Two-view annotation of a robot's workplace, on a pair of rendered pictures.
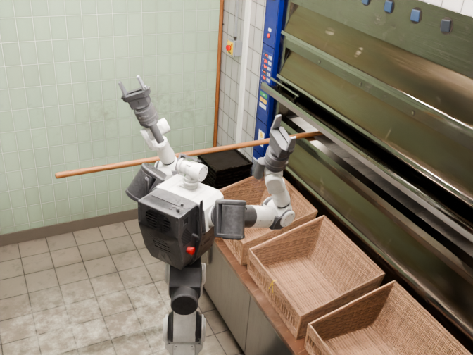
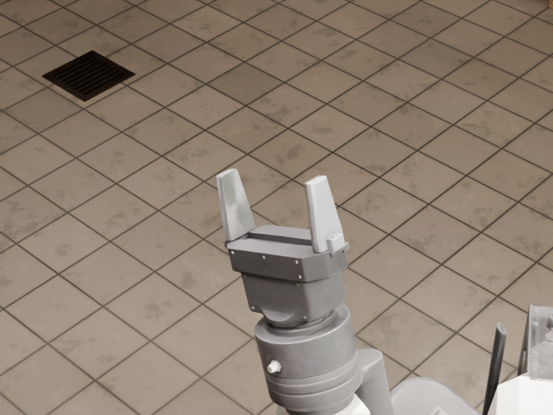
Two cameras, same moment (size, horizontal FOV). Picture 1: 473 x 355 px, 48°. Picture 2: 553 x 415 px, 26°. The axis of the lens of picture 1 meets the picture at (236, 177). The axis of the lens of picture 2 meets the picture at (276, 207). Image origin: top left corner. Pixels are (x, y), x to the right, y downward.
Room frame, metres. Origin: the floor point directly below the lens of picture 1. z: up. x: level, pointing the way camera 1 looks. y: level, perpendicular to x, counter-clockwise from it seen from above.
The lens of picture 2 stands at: (2.49, -0.42, 2.38)
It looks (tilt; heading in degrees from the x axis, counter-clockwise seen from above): 39 degrees down; 161
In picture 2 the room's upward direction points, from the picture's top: straight up
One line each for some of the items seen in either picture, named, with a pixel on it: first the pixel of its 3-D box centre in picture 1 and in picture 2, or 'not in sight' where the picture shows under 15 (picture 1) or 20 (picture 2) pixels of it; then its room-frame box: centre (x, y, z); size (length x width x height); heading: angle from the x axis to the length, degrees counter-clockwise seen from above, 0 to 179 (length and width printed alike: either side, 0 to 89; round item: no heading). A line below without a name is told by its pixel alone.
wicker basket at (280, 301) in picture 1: (311, 271); not in sight; (2.20, -0.43, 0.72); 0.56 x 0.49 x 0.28; 27
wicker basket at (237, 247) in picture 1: (258, 213); not in sight; (2.73, -0.15, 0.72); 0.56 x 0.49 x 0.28; 27
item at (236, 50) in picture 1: (234, 47); not in sight; (3.65, 0.08, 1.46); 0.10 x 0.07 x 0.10; 28
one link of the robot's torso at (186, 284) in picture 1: (185, 277); not in sight; (1.76, 0.19, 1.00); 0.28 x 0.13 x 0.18; 5
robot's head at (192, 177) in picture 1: (192, 172); not in sight; (1.84, 0.18, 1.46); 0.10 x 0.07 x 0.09; 60
